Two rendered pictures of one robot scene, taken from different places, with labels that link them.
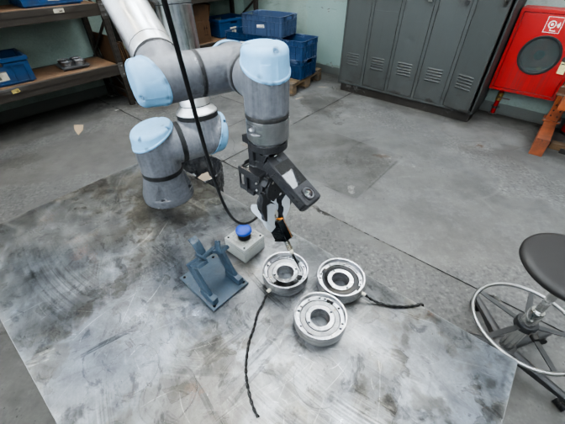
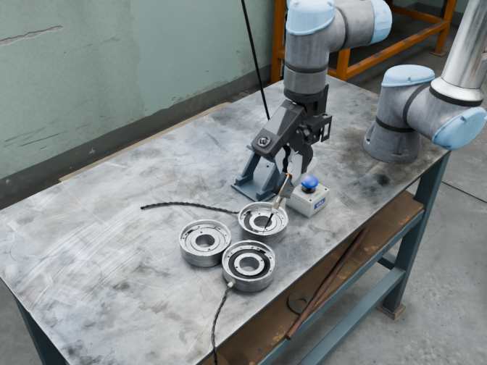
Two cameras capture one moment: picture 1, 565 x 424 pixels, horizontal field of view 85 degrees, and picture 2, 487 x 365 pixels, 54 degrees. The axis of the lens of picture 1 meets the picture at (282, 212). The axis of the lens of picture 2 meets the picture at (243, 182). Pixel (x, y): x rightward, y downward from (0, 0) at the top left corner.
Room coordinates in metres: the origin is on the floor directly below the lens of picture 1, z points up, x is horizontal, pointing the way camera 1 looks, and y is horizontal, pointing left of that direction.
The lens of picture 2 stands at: (0.46, -0.77, 1.52)
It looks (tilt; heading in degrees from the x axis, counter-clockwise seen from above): 38 degrees down; 94
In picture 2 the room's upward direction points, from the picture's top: 1 degrees clockwise
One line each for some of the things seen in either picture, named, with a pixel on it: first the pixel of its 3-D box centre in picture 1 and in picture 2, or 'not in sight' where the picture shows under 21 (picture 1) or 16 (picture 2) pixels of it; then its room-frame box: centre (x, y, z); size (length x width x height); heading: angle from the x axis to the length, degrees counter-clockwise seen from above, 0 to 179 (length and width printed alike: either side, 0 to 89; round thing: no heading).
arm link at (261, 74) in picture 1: (265, 81); (310, 32); (0.51, 0.03, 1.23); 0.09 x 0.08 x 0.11; 32
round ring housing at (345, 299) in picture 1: (340, 281); (248, 266); (0.43, -0.13, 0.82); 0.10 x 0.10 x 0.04
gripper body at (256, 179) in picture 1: (266, 166); (303, 115); (0.51, 0.03, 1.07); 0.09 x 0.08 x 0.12; 48
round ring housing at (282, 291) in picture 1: (285, 274); (262, 224); (0.45, -0.01, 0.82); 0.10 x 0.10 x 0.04
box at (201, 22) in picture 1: (188, 23); not in sight; (4.61, 1.21, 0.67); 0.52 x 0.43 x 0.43; 140
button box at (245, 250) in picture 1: (243, 241); (309, 195); (0.55, 0.10, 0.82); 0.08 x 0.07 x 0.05; 50
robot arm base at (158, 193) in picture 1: (166, 181); (394, 132); (0.78, 0.36, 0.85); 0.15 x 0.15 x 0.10
